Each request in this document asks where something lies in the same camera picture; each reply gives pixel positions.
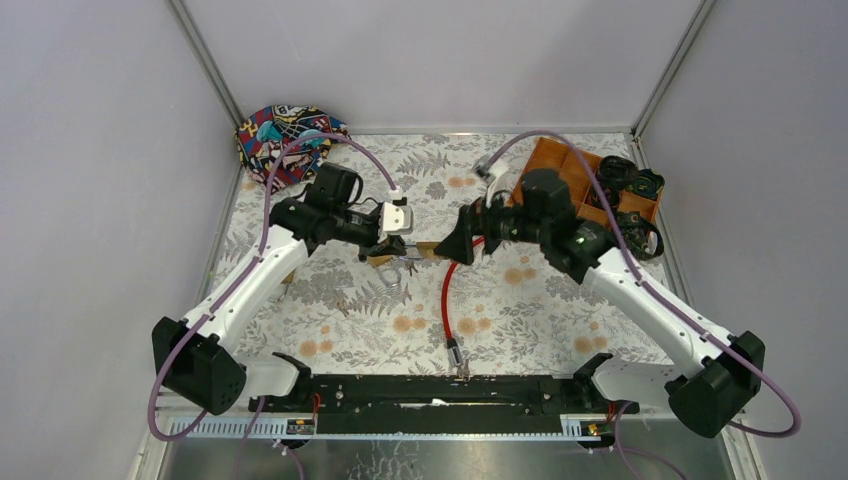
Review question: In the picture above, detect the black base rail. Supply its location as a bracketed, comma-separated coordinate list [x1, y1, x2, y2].
[249, 374, 639, 436]

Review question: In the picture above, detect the small metal key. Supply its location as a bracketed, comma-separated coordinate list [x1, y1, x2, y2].
[334, 296, 351, 319]

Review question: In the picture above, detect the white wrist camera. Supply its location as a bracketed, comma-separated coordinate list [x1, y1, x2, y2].
[472, 158, 508, 207]
[379, 188, 414, 238]

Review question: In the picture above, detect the orange compartment tray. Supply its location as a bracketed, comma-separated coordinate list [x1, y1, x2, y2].
[519, 138, 665, 226]

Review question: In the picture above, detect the floral table mat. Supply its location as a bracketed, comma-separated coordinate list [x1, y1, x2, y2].
[236, 134, 668, 375]

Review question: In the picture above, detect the colourful patterned cloth bag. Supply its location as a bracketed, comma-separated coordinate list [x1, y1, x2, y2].
[234, 104, 348, 193]

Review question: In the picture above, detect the purple cable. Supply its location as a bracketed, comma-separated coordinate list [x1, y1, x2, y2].
[483, 129, 803, 480]
[146, 132, 402, 480]

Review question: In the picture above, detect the red cable lock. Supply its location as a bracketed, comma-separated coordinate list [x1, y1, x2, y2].
[440, 261, 476, 381]

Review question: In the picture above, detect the black coiled strap middle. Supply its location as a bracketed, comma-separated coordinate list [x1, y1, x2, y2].
[592, 181, 623, 212]

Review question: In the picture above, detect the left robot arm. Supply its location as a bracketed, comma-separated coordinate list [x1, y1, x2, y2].
[152, 163, 413, 415]

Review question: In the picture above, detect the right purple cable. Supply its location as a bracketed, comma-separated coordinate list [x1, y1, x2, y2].
[483, 129, 803, 480]

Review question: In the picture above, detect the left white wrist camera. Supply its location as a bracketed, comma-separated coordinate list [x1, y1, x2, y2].
[379, 188, 414, 238]

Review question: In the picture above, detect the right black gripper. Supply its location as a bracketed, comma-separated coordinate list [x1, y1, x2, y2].
[433, 183, 548, 265]

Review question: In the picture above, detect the dark green coiled strap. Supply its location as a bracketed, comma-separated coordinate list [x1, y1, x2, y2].
[629, 168, 666, 202]

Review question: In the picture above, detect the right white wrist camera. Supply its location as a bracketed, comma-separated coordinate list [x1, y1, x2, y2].
[472, 158, 508, 207]

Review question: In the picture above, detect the black patterned strap bundle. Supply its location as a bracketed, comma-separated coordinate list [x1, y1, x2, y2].
[616, 210, 665, 261]

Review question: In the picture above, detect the silver key bunch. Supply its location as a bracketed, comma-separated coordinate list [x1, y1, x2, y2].
[404, 259, 418, 276]

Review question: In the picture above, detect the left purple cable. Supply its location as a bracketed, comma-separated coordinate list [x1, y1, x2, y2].
[146, 132, 402, 480]

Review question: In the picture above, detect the small brass padlock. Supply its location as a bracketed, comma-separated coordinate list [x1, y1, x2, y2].
[367, 255, 402, 288]

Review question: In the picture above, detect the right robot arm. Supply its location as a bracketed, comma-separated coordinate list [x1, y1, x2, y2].
[435, 169, 765, 438]

